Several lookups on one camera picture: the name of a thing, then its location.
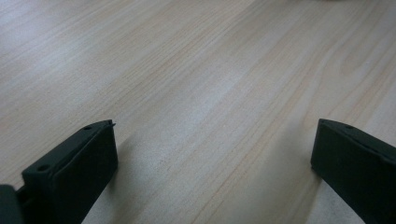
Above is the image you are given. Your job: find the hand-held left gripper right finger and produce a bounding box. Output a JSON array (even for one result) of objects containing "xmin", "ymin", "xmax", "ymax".
[{"xmin": 310, "ymin": 118, "xmax": 396, "ymax": 224}]

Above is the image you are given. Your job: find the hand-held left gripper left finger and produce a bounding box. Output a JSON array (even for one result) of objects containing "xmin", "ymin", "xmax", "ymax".
[{"xmin": 17, "ymin": 119, "xmax": 119, "ymax": 224}]

